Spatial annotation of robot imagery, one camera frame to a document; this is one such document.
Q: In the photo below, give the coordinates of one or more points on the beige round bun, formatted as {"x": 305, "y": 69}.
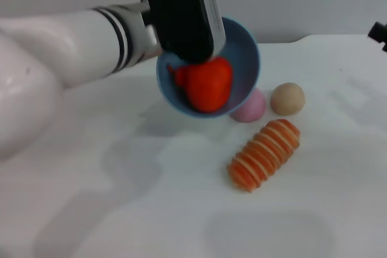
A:
{"x": 288, "y": 99}

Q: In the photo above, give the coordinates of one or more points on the orange toy mandarin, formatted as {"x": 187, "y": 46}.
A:
{"x": 208, "y": 85}

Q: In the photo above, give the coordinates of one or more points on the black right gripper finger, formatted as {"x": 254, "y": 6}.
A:
{"x": 380, "y": 34}

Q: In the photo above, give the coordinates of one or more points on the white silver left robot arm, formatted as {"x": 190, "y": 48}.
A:
{"x": 60, "y": 52}

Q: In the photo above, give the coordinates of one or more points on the orange striped bread loaf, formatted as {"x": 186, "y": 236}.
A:
{"x": 263, "y": 155}

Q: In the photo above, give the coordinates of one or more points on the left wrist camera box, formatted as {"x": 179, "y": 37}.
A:
{"x": 178, "y": 13}

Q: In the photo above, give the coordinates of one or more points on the blue plastic bowl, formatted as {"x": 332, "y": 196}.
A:
{"x": 242, "y": 67}

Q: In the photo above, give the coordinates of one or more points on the pink round bun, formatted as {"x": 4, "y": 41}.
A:
{"x": 252, "y": 108}

